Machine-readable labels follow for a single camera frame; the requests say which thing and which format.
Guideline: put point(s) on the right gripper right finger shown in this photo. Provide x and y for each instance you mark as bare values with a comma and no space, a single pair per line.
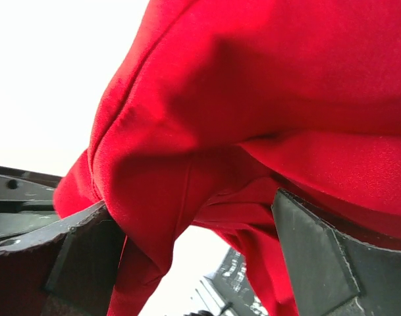
336,267

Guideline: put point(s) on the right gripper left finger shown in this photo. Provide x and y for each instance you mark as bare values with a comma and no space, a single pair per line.
65,268

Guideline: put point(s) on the red dress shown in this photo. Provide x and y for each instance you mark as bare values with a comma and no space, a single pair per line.
217,105

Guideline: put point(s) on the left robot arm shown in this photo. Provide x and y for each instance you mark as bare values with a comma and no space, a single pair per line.
26,201

